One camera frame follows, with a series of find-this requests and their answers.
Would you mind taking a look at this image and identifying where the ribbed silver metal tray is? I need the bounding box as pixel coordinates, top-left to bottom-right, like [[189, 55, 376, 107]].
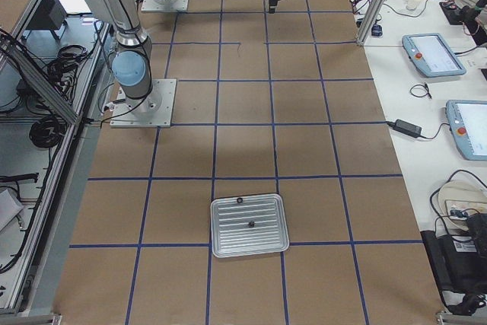
[[210, 193, 290, 259]]

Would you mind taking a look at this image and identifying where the far blue teach pendant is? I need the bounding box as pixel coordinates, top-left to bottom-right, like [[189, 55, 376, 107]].
[[402, 33, 466, 78]]

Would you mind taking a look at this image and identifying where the blue teach pendant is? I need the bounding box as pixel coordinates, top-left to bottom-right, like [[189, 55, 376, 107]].
[[446, 100, 486, 161], [402, 33, 466, 78]]

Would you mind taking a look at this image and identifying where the black power adapter brick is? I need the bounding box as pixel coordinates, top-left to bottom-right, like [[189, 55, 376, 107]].
[[393, 119, 422, 139]]

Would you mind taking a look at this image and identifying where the near blue teach pendant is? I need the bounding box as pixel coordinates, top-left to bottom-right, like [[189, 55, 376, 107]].
[[446, 100, 486, 161]]

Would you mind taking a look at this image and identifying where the beige round plate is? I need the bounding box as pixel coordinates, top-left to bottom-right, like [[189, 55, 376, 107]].
[[438, 181, 486, 231]]

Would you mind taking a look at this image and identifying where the small black looped cable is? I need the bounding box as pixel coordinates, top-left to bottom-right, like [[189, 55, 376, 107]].
[[409, 82, 432, 100]]

